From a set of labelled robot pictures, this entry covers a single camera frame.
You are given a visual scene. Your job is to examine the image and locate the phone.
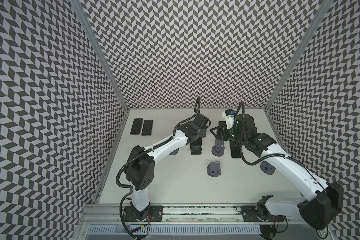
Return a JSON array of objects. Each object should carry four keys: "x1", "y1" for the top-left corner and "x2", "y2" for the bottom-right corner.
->
[
  {"x1": 190, "y1": 138, "x2": 203, "y2": 148},
  {"x1": 130, "y1": 118, "x2": 144, "y2": 135},
  {"x1": 219, "y1": 121, "x2": 227, "y2": 127},
  {"x1": 230, "y1": 141, "x2": 241, "y2": 159},
  {"x1": 141, "y1": 120, "x2": 154, "y2": 136}
]

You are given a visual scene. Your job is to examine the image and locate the grey stand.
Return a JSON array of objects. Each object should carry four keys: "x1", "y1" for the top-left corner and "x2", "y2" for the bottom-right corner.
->
[
  {"x1": 169, "y1": 149, "x2": 179, "y2": 156},
  {"x1": 212, "y1": 140, "x2": 225, "y2": 157},
  {"x1": 207, "y1": 162, "x2": 221, "y2": 178},
  {"x1": 260, "y1": 161, "x2": 276, "y2": 175}
]

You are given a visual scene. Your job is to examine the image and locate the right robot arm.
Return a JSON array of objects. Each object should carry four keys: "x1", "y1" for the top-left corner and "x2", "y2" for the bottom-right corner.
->
[{"x1": 222, "y1": 106, "x2": 344, "y2": 231}]

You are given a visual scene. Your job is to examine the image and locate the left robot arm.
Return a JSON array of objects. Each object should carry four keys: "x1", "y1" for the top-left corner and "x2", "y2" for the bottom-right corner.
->
[{"x1": 123, "y1": 112, "x2": 211, "y2": 220}]

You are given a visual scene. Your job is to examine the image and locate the back middle black stand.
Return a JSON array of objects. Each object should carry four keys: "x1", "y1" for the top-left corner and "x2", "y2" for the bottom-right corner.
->
[{"x1": 191, "y1": 146, "x2": 202, "y2": 156}]

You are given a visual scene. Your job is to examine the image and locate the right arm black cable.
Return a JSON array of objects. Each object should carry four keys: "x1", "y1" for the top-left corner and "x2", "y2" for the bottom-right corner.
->
[{"x1": 235, "y1": 100, "x2": 319, "y2": 181}]

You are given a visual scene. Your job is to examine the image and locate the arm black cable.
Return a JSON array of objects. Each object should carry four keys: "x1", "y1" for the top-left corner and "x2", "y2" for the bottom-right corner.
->
[
  {"x1": 235, "y1": 100, "x2": 319, "y2": 181},
  {"x1": 115, "y1": 95, "x2": 202, "y2": 240}
]

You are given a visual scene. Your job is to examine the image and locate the aluminium mounting rail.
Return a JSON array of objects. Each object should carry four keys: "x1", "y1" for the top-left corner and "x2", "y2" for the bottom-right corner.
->
[{"x1": 77, "y1": 203, "x2": 306, "y2": 225}]

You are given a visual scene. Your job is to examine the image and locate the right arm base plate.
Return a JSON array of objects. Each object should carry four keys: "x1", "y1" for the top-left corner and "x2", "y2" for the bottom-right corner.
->
[{"x1": 240, "y1": 205, "x2": 275, "y2": 222}]

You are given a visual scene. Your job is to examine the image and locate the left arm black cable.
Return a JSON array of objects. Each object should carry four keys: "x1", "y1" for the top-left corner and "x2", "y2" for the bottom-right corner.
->
[{"x1": 115, "y1": 95, "x2": 202, "y2": 240}]

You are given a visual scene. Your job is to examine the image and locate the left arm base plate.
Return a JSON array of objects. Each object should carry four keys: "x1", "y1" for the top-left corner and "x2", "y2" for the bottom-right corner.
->
[{"x1": 122, "y1": 205, "x2": 164, "y2": 222}]

